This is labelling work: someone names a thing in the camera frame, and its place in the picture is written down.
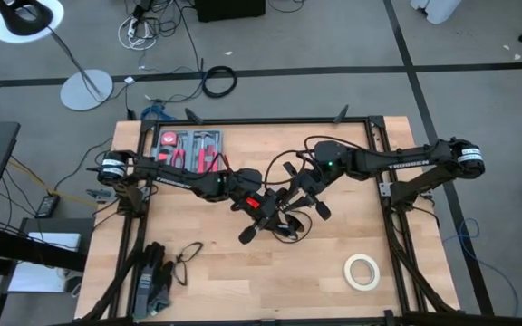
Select small hammer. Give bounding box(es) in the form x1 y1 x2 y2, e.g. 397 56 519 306
193 131 218 150

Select coiled black floor cable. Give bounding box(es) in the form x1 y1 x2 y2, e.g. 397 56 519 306
201 64 239 100

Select black aluminium table frame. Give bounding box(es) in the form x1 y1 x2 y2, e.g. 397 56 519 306
77 115 466 326

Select white tape roll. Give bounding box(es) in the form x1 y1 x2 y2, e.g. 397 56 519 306
343 253 382 292

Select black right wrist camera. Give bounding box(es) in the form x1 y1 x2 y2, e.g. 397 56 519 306
314 200 334 222

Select blue cable bundle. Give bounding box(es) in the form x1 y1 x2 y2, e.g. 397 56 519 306
140 103 168 121

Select grey white computer case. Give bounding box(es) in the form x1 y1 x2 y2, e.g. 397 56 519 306
5 216 96 295

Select red handled pliers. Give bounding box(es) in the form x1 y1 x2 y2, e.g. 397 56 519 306
170 137 188 170

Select black grey work glove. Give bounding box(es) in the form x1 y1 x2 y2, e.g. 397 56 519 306
150 260 175 313
132 241 166 321

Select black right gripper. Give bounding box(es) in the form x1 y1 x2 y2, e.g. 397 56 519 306
277 168 330 215

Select black floor box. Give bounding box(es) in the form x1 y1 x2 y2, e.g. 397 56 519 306
194 0 267 24

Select long blue floor cable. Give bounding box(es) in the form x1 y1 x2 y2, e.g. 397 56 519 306
440 217 521 318

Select black angled bracket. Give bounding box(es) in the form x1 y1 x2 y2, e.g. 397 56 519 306
184 107 205 126
333 103 350 125

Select safety glasses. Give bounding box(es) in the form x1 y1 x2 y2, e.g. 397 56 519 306
172 241 205 287

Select white power strip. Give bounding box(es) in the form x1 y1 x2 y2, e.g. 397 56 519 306
117 13 159 52

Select black power adapter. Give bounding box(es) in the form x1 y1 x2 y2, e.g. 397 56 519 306
34 193 62 220

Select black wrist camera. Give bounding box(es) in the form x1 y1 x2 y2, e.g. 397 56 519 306
314 200 334 222
237 225 259 246

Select red tape measure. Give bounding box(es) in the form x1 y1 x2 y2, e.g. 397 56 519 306
159 130 178 148

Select yellow floor cable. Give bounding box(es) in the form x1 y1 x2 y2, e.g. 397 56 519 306
5 157 100 208

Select black floor cable tangle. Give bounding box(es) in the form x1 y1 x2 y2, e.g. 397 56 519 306
122 0 210 108

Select ring light floor stand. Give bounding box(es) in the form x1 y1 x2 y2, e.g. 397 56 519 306
0 0 114 112

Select grey tool tray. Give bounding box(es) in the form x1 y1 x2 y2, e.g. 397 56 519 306
150 129 224 176

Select white floor object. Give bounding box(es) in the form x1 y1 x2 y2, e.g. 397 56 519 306
409 0 464 25

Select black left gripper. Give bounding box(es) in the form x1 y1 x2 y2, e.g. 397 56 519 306
242 189 299 241

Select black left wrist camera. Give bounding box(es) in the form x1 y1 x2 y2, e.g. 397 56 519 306
237 225 259 246

